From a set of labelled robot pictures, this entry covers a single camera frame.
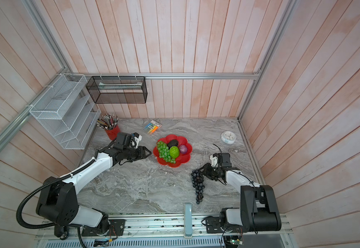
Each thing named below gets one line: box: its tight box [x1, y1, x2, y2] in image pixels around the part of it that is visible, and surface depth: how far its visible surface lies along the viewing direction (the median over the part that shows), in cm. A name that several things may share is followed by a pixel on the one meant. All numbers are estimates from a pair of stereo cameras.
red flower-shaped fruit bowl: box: [153, 134, 193, 168], surface depth 99 cm
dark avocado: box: [167, 139, 179, 150], surface depth 103 cm
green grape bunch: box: [156, 140, 176, 164], surface depth 97 cm
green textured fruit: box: [169, 145, 180, 159], surface depth 97 cm
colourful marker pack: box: [143, 119, 162, 135], surface depth 116 cm
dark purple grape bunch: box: [190, 168, 205, 205], surface depth 85 cm
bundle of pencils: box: [96, 113, 119, 131], surface depth 101 cm
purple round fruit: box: [178, 144, 188, 154], surface depth 100 cm
